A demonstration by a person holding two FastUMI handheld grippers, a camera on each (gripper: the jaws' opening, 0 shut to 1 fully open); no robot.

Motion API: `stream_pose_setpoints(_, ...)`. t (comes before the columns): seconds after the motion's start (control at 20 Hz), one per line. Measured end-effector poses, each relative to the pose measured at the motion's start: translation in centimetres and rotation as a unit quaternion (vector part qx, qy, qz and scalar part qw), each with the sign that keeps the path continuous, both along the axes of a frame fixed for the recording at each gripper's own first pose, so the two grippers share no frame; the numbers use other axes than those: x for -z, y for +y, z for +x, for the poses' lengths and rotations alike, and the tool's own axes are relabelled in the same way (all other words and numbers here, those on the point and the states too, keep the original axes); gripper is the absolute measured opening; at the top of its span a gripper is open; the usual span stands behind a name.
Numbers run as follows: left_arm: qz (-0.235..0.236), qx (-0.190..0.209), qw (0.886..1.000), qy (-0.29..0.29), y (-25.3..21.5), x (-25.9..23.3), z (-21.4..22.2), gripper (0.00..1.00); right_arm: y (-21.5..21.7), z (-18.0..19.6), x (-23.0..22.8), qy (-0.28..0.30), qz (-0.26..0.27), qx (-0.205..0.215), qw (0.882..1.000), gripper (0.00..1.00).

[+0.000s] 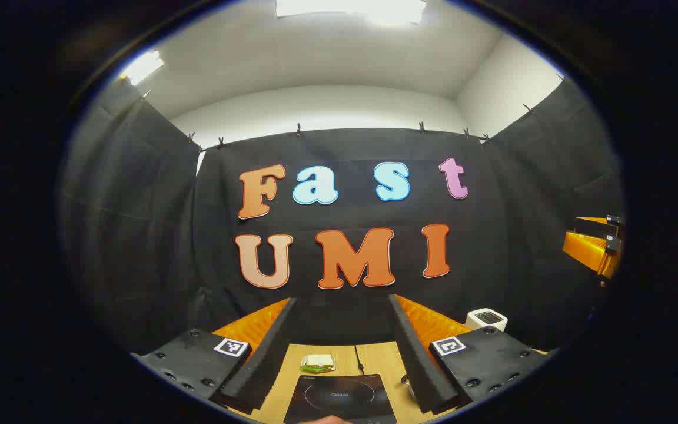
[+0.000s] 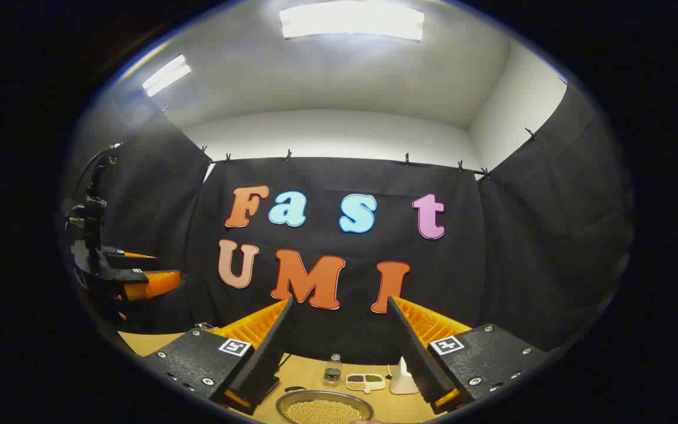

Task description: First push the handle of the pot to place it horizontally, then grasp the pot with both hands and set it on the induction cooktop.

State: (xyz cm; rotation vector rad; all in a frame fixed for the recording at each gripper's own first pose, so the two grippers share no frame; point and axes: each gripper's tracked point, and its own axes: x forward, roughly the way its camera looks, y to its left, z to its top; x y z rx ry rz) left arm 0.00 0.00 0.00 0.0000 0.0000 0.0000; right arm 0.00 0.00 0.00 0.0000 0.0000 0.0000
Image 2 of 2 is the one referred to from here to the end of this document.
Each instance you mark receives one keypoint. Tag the pile of soybeans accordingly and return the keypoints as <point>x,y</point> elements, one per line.
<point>324,412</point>

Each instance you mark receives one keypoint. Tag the small metal clamp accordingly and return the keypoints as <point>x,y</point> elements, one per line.
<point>203,326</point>

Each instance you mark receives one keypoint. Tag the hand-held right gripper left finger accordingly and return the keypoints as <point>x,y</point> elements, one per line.
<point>265,353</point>

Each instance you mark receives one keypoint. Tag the white divided dish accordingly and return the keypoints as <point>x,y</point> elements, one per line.
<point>374,386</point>

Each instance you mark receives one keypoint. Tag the stainless steel pot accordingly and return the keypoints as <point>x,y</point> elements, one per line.
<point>292,401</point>

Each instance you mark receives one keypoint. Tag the clear plastic bottle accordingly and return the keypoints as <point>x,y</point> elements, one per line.
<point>332,372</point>

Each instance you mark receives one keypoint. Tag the ceiling light panel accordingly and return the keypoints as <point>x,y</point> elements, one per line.
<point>351,22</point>
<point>165,75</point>

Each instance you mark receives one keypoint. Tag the black backdrop cloth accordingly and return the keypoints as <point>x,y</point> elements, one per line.
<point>492,265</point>

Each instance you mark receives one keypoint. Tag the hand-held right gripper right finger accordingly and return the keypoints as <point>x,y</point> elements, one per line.
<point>415,359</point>

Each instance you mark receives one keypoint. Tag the white toaster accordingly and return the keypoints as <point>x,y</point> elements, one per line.
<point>401,383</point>

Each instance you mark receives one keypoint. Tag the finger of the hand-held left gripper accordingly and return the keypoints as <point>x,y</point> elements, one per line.
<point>156,282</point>
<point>116,256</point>

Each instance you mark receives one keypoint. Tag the row of black cloth clips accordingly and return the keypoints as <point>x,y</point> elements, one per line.
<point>288,155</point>

